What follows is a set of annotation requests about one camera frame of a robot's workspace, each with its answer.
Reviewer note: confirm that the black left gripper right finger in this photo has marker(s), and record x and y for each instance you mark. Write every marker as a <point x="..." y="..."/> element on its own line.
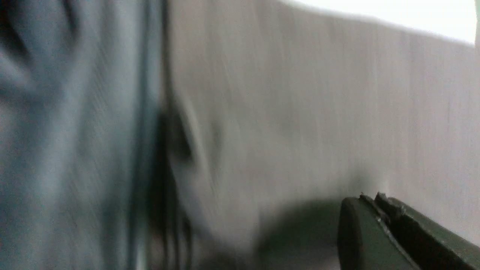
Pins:
<point x="422" y="242"/>

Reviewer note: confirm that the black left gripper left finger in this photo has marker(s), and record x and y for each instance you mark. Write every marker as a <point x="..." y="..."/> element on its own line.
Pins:
<point x="365" y="243"/>

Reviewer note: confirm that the dark gray long-sleeved shirt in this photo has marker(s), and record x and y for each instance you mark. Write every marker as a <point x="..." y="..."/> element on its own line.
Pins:
<point x="275" y="113"/>

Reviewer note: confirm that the dark teal crumpled garment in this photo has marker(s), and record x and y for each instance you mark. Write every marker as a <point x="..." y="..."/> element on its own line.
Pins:
<point x="80" y="86"/>

